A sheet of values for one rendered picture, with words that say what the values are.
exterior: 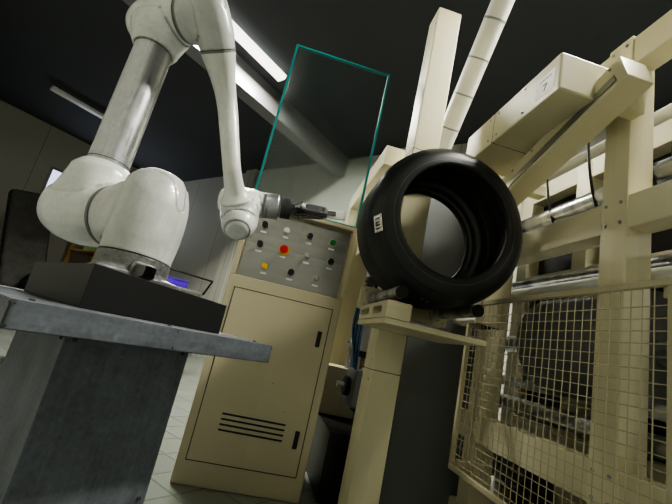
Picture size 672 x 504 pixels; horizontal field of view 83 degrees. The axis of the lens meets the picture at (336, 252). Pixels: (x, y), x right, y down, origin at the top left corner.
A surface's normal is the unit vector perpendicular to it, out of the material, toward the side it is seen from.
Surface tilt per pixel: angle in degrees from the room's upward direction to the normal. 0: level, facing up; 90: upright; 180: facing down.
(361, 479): 90
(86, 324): 90
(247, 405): 90
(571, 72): 90
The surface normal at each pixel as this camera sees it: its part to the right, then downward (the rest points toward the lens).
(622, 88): -0.14, 0.84
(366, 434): 0.18, -0.19
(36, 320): 0.80, 0.04
